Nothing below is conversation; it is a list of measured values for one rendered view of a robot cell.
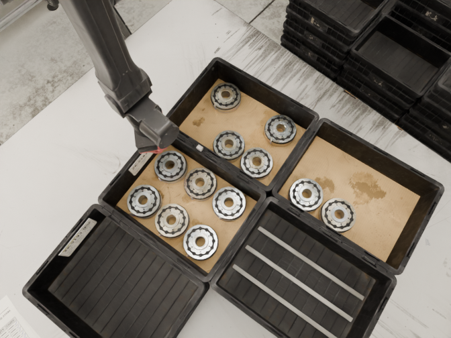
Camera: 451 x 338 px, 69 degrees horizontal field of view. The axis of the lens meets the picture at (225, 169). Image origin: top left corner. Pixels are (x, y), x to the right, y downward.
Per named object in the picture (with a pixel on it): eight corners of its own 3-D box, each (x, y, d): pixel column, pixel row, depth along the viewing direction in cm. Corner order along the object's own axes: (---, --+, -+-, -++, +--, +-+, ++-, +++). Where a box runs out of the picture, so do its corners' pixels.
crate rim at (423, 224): (268, 195, 96) (269, 193, 94) (320, 119, 104) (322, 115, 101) (395, 278, 88) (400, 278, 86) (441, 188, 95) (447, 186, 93)
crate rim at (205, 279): (97, 202, 97) (94, 200, 95) (161, 125, 104) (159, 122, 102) (208, 285, 89) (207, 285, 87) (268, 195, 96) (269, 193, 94)
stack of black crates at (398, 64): (331, 88, 194) (349, 49, 161) (360, 55, 200) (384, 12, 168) (389, 129, 184) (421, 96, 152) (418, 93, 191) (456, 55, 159)
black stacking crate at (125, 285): (44, 290, 99) (20, 292, 88) (109, 210, 106) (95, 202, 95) (146, 379, 91) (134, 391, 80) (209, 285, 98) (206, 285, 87)
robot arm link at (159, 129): (135, 63, 62) (101, 92, 60) (179, 98, 60) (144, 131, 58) (149, 97, 74) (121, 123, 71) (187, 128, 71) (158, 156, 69)
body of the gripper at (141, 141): (160, 107, 80) (152, 91, 73) (165, 145, 77) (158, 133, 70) (133, 112, 80) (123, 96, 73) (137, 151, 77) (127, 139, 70)
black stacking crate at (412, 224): (266, 202, 105) (270, 194, 94) (313, 132, 113) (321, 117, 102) (380, 277, 97) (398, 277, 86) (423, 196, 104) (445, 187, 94)
